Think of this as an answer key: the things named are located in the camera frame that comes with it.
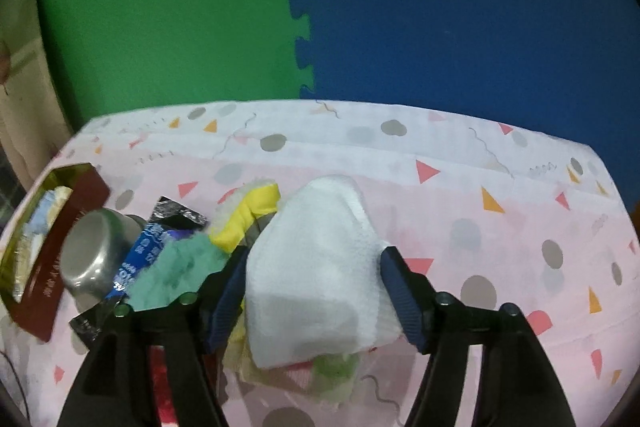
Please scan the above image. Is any teal fuzzy cloth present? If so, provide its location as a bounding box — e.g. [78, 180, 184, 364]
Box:
[129, 231, 232, 313]

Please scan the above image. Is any red and gold box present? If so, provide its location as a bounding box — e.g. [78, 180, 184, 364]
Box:
[0, 163, 112, 342]

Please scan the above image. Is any yellow cloth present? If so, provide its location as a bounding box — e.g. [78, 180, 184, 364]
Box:
[209, 179, 282, 254]

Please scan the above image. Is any pink patterned tablecloth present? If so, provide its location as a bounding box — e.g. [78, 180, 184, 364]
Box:
[0, 99, 640, 427]

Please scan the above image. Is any black cable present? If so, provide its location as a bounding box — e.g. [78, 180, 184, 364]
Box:
[0, 347, 32, 423]

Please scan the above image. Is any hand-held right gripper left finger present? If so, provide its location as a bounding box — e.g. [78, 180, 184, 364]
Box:
[56, 246, 251, 427]

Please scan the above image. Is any blue foam mat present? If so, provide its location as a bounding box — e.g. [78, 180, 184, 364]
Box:
[272, 0, 640, 188]

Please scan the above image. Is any light blue towel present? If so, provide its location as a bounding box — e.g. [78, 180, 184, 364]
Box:
[25, 199, 63, 238]

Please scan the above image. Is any stainless steel bowl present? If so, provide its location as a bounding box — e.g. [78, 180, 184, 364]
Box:
[60, 208, 147, 309]

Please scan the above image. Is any black and blue snack packet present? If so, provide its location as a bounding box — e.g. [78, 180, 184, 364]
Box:
[69, 196, 210, 351]

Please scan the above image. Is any green foam mat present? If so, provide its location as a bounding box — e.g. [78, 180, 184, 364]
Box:
[34, 0, 318, 132]

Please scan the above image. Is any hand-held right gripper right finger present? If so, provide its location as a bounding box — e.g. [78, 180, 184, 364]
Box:
[377, 246, 576, 427]

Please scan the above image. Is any grey plaid cloth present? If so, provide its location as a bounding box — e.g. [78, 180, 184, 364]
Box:
[0, 152, 22, 212]

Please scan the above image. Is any red packet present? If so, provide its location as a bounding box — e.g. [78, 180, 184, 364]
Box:
[147, 347, 177, 427]

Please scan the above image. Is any white cloth with red stitching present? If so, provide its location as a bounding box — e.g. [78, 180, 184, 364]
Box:
[245, 176, 407, 369]

